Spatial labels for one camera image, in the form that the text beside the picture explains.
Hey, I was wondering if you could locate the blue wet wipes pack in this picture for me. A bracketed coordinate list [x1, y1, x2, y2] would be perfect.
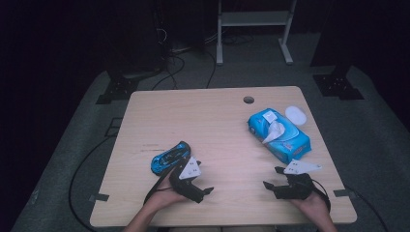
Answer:
[247, 107, 312, 165]

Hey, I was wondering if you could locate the left hand-held gripper black cable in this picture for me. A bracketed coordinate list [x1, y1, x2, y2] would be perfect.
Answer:
[143, 162, 182, 206]

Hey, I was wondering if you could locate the blue toy car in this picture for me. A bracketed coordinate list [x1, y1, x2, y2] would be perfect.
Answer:
[150, 140, 191, 177]

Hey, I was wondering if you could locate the white metal stand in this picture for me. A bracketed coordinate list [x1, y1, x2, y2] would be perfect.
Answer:
[216, 0, 298, 67]

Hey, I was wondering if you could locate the white oval plastic lid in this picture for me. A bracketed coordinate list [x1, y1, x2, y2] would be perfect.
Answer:
[284, 105, 308, 127]

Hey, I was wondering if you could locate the looped black floor cable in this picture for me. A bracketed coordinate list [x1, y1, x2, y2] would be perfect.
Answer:
[151, 54, 187, 91]

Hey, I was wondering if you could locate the hand-held gripper black cable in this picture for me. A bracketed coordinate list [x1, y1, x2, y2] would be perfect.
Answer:
[143, 162, 182, 206]
[309, 178, 332, 214]

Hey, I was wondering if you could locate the person's left hand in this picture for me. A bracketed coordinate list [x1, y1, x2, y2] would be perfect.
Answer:
[146, 176, 189, 213]

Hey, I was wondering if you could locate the long black floor cable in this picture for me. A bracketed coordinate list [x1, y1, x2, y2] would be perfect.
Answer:
[68, 134, 112, 232]

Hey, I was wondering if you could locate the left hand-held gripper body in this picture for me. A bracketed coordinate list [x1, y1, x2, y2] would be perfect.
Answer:
[168, 157, 205, 204]

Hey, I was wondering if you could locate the black stand base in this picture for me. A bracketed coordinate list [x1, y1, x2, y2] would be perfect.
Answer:
[312, 66, 366, 101]
[96, 75, 140, 105]

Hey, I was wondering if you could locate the person's right hand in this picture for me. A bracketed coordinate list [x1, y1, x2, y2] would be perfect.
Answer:
[290, 191, 327, 220]

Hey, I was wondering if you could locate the white wet wipe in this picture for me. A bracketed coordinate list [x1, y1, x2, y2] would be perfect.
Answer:
[261, 120, 286, 145]

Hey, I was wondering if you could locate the right hand-held gripper black cable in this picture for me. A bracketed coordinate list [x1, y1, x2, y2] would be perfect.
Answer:
[309, 178, 332, 214]

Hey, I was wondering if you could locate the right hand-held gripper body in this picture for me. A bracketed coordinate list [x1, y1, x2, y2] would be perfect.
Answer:
[274, 159, 323, 201]

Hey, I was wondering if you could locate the black tape strip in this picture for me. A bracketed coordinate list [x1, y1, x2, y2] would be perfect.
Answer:
[333, 188, 357, 198]
[89, 192, 110, 203]

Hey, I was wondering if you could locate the thin black floor cable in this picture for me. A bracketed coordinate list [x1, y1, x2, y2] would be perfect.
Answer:
[206, 49, 218, 90]

